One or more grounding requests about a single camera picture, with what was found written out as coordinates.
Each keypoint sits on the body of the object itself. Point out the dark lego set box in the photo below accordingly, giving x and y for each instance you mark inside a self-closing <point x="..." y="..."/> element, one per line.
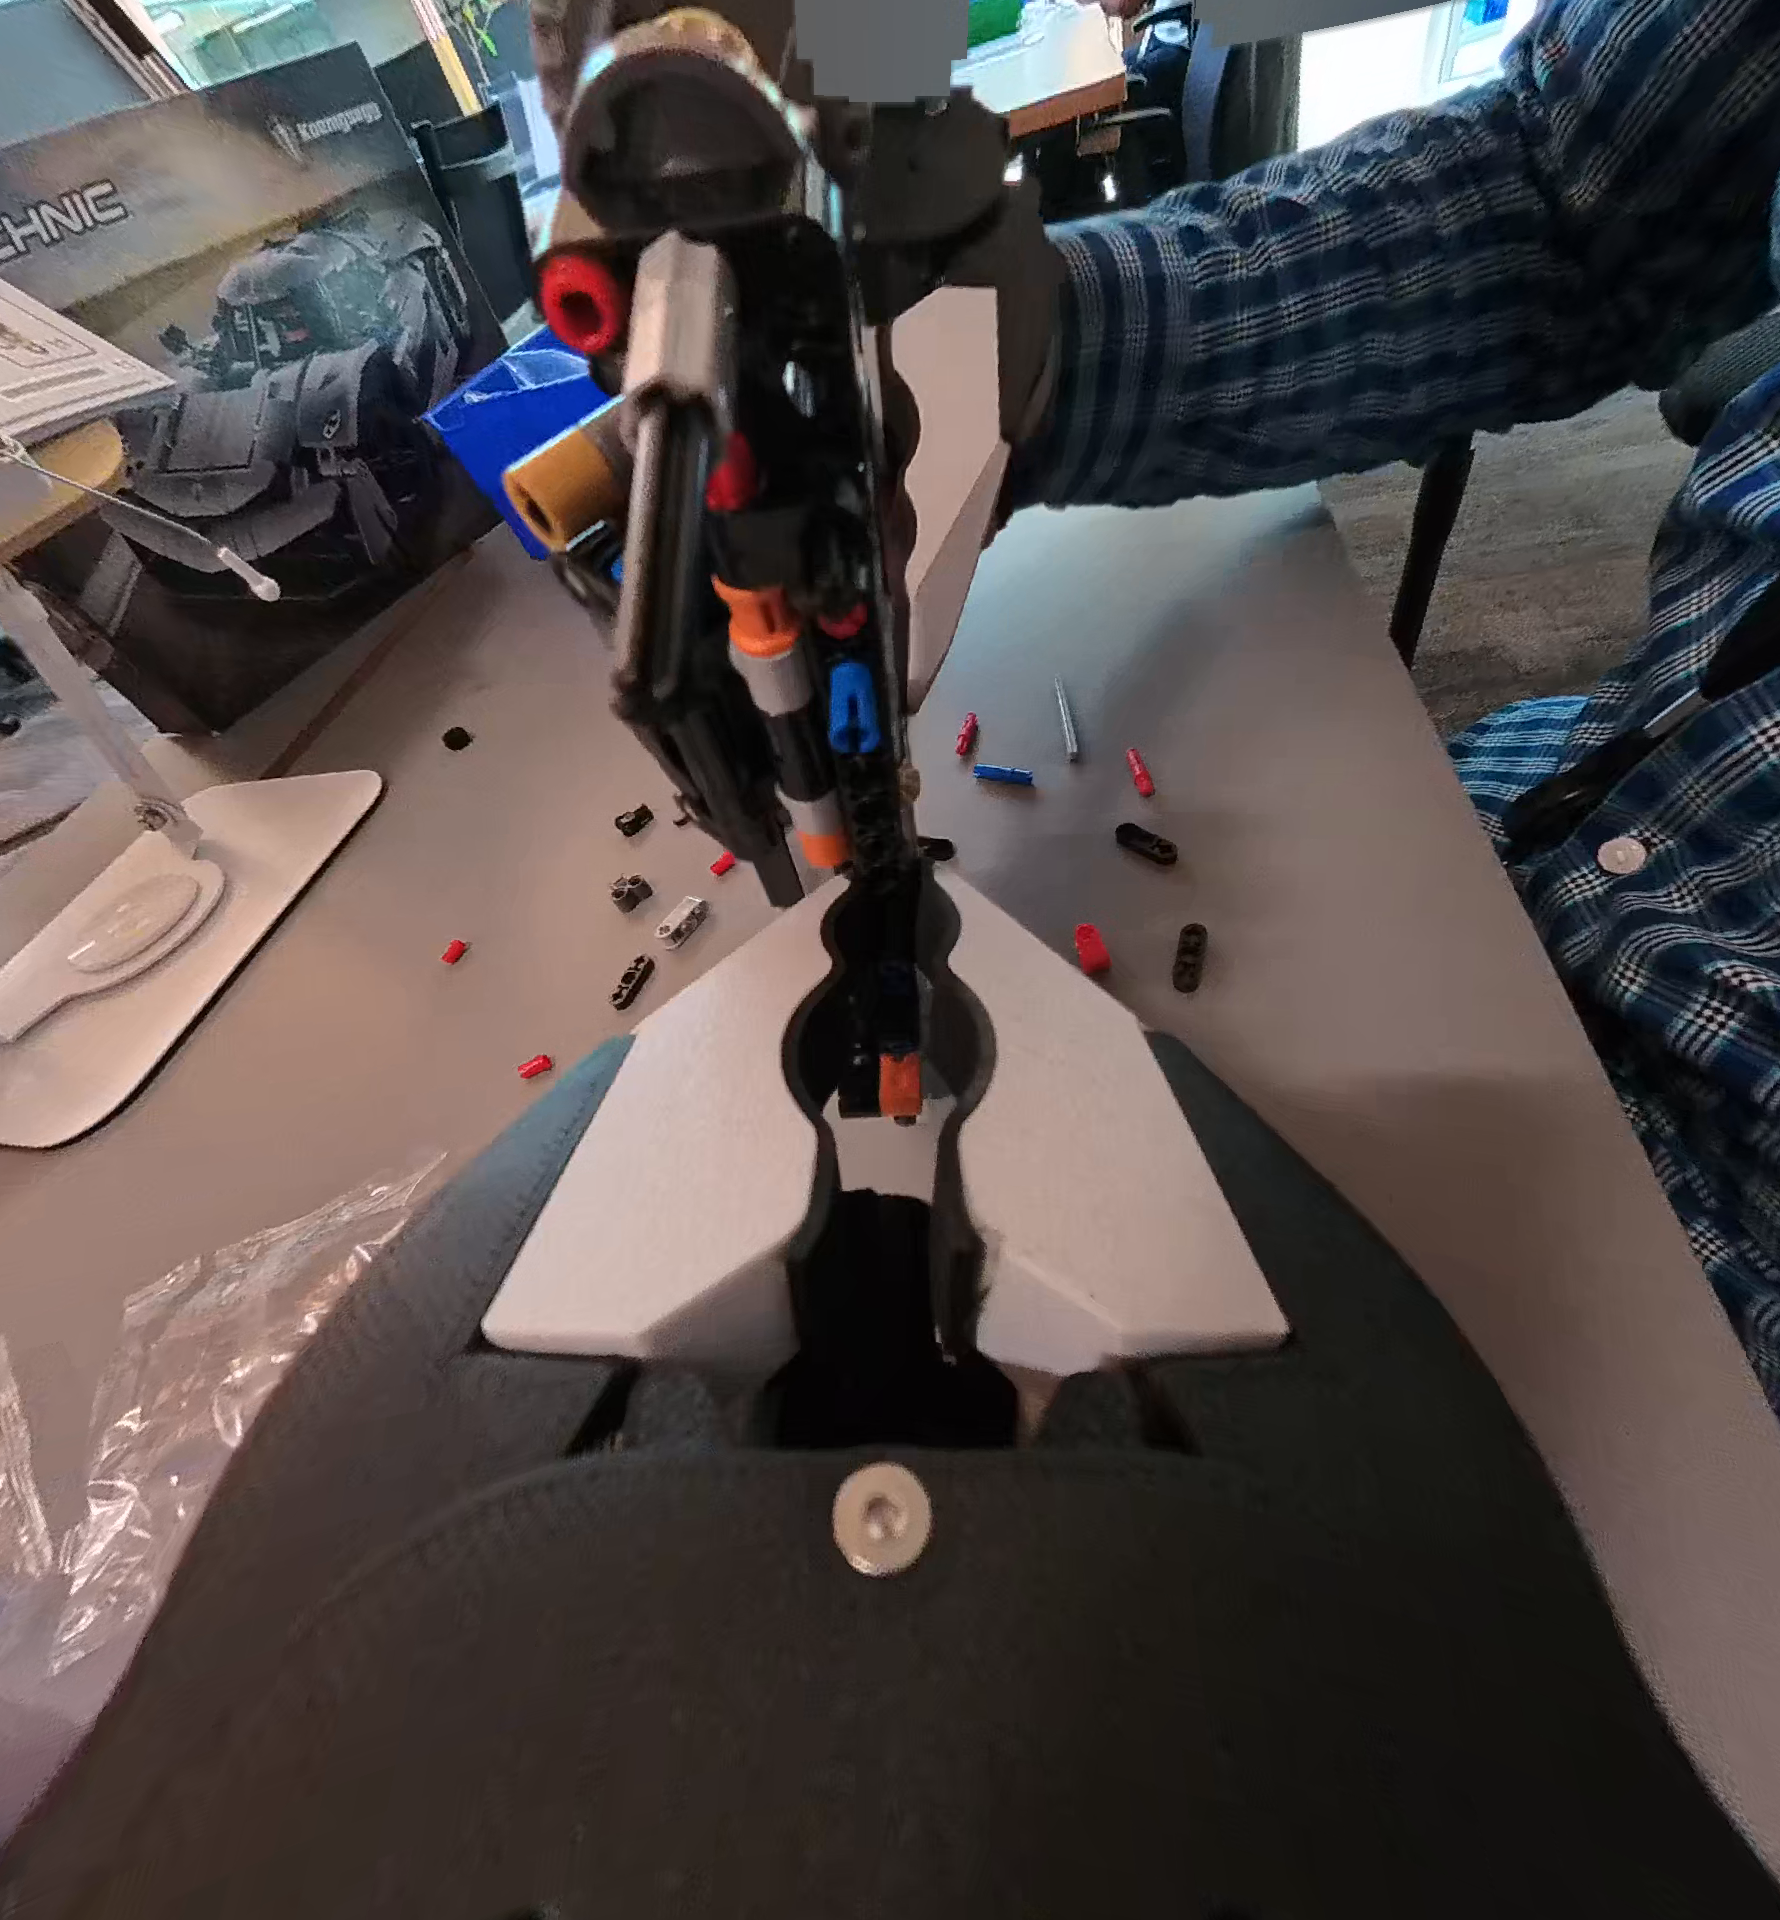
<point x="306" y="346"/>

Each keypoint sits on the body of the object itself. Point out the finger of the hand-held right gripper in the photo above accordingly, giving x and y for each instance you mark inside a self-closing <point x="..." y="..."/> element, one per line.
<point x="959" y="449"/>

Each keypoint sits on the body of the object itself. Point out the grey lego axle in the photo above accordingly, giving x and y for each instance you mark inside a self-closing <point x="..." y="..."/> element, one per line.
<point x="1064" y="721"/>

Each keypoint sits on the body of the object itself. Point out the person's plaid shirt torso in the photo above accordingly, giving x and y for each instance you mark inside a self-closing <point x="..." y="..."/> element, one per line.
<point x="1730" y="901"/>

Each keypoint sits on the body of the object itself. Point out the blue plastic bin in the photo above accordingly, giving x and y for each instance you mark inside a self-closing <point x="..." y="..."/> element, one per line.
<point x="500" y="421"/>

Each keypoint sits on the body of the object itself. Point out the red lego connector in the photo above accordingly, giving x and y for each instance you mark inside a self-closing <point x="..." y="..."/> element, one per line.
<point x="1092" y="947"/>

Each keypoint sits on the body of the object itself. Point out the white book stand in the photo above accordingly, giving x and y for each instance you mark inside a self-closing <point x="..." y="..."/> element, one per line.
<point x="276" y="855"/>

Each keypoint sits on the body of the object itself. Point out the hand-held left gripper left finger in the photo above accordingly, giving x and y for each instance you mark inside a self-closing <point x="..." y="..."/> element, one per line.
<point x="634" y="1200"/>

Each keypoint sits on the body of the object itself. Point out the white instruction booklet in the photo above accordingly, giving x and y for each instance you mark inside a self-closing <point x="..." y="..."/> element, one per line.
<point x="21" y="375"/>

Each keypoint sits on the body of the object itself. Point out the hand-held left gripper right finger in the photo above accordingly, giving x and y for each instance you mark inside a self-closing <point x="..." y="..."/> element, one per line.
<point x="1116" y="1200"/>

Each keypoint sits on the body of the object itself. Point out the short black lego beam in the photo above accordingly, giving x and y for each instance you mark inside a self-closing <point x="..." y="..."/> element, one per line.
<point x="1190" y="956"/>
<point x="632" y="982"/>
<point x="1144" y="845"/>

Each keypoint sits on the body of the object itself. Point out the clear plastic bag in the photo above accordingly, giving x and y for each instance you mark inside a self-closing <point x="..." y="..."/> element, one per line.
<point x="200" y="1350"/>

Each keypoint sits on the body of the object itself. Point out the person's right forearm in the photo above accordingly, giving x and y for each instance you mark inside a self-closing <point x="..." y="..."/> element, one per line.
<point x="1357" y="285"/>

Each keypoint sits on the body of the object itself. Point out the light grey lego connector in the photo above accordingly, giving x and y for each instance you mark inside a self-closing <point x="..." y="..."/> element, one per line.
<point x="682" y="923"/>

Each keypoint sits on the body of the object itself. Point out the black lego technic chassis assembly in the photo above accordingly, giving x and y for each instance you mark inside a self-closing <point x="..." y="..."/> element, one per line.
<point x="763" y="668"/>

